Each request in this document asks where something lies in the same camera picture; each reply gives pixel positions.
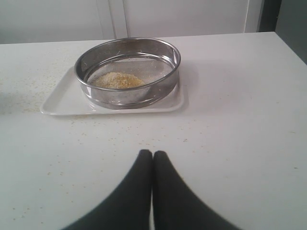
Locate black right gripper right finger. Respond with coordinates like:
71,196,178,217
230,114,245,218
153,151,239,230

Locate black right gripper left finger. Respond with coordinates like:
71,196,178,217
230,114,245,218
65,149,153,230

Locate yellow millet grains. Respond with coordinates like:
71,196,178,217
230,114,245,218
91,72,144,89

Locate round stainless steel sieve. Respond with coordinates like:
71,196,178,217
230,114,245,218
74,37,181,109

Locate white rectangular plastic tray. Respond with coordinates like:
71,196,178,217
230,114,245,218
40,67,186,116

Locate spilled yellow grains on table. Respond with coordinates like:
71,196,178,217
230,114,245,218
0,46,81,115

